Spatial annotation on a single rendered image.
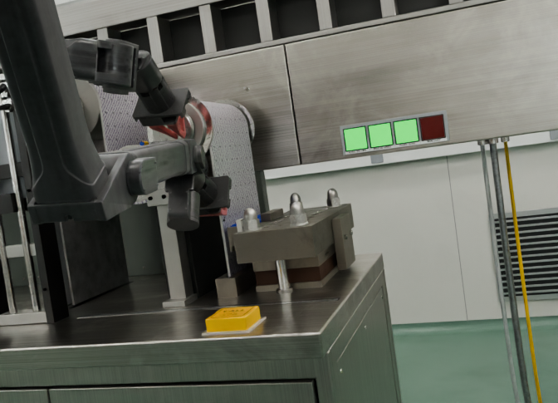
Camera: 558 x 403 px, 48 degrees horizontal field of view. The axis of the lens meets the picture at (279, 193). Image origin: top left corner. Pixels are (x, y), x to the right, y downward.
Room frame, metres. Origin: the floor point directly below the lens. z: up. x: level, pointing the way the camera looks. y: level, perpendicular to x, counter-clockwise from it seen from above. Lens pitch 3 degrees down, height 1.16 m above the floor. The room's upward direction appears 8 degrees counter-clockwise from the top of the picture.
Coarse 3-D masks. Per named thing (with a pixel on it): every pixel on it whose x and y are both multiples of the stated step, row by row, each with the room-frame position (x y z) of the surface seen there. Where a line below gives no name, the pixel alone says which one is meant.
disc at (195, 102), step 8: (192, 96) 1.28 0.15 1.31; (192, 104) 1.28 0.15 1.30; (200, 104) 1.28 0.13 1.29; (200, 112) 1.28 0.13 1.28; (208, 112) 1.27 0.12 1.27; (208, 120) 1.27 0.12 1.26; (208, 128) 1.27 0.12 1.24; (152, 136) 1.31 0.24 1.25; (208, 136) 1.28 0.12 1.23; (208, 144) 1.28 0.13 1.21
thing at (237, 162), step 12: (216, 156) 1.30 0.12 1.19; (228, 156) 1.36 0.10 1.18; (240, 156) 1.43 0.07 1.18; (216, 168) 1.29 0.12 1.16; (228, 168) 1.35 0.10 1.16; (240, 168) 1.42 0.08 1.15; (252, 168) 1.50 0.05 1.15; (240, 180) 1.41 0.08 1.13; (252, 180) 1.48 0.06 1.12; (240, 192) 1.40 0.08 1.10; (252, 192) 1.47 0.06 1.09; (240, 204) 1.39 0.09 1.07; (252, 204) 1.46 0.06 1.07; (228, 216) 1.32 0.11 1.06; (240, 216) 1.38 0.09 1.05
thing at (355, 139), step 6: (348, 132) 1.51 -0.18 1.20; (354, 132) 1.51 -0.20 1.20; (360, 132) 1.50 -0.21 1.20; (348, 138) 1.51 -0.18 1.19; (354, 138) 1.51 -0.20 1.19; (360, 138) 1.50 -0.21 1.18; (348, 144) 1.51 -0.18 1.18; (354, 144) 1.51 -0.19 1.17; (360, 144) 1.50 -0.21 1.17; (366, 144) 1.50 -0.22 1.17
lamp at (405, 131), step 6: (408, 120) 1.47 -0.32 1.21; (414, 120) 1.46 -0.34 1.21; (396, 126) 1.48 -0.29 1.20; (402, 126) 1.47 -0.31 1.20; (408, 126) 1.47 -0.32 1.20; (414, 126) 1.46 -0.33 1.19; (396, 132) 1.48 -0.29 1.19; (402, 132) 1.47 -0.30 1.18; (408, 132) 1.47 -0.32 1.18; (414, 132) 1.46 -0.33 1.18; (396, 138) 1.48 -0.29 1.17; (402, 138) 1.47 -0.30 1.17; (408, 138) 1.47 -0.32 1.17; (414, 138) 1.47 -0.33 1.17
